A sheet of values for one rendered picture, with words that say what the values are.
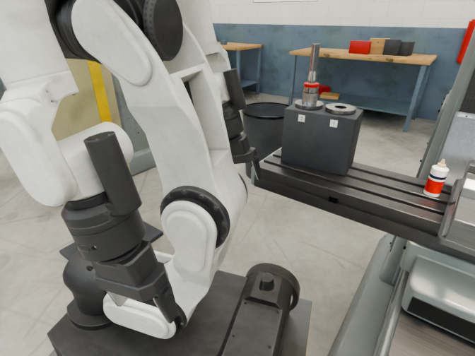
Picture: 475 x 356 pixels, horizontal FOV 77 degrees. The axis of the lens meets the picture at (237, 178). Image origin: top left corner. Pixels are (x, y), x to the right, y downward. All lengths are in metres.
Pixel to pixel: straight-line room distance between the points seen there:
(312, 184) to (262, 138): 1.63
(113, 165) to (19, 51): 0.14
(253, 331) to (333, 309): 0.91
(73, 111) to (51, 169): 1.40
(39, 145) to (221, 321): 0.74
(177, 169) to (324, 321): 1.33
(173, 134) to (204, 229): 0.17
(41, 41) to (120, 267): 0.28
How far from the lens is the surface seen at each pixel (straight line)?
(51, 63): 0.38
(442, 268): 0.93
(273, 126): 2.48
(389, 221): 0.91
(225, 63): 0.79
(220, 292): 1.03
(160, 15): 0.52
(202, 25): 0.74
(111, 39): 0.50
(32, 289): 2.12
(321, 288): 1.85
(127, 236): 0.42
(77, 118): 1.76
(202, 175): 0.53
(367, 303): 1.59
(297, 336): 1.15
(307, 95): 0.98
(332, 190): 0.91
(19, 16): 0.38
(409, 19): 5.14
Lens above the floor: 1.35
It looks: 29 degrees down
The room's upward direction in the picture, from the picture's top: straight up
